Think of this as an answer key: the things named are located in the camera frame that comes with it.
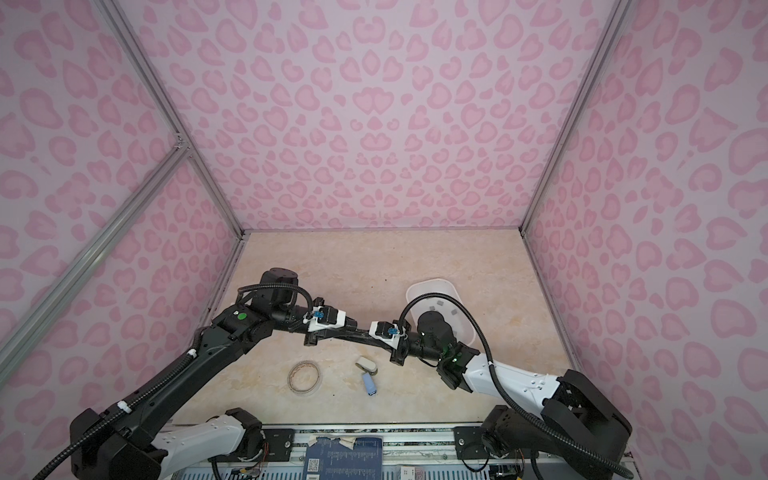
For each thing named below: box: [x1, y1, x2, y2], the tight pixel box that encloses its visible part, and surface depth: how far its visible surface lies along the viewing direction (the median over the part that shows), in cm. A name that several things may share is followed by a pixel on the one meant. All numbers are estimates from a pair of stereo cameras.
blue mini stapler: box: [362, 372, 377, 396], surface depth 83 cm
